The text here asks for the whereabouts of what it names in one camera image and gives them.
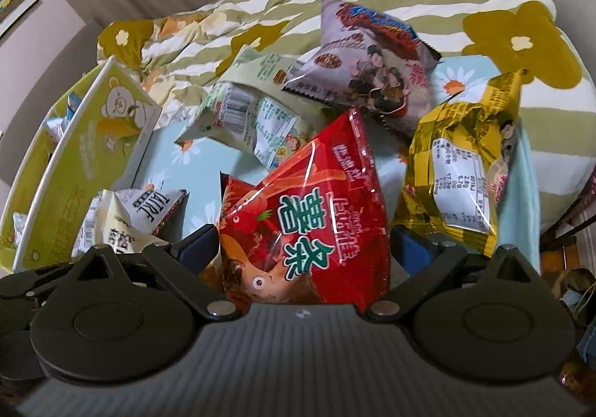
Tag white barcode snack bag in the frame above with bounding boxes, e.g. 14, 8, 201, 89
70, 188, 189, 260

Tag mauve snack bag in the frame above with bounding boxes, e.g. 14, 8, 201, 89
283, 0, 443, 139

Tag yellow-green cardboard box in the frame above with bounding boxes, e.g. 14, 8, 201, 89
0, 56, 164, 274

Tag red snack bag green lettering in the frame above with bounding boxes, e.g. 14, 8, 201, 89
218, 107, 390, 313

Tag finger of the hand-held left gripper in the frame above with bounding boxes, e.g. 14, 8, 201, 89
0, 261, 78, 307

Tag pale green snack bag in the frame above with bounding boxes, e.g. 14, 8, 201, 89
174, 44, 327, 174

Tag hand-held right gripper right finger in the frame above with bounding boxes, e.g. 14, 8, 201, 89
365, 226, 543, 322

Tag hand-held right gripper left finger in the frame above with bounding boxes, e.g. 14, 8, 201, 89
65, 224, 243, 322

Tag pile of snack bags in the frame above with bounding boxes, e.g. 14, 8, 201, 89
126, 54, 543, 275

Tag gold yellow snack bag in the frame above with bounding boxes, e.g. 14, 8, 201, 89
390, 70, 530, 259

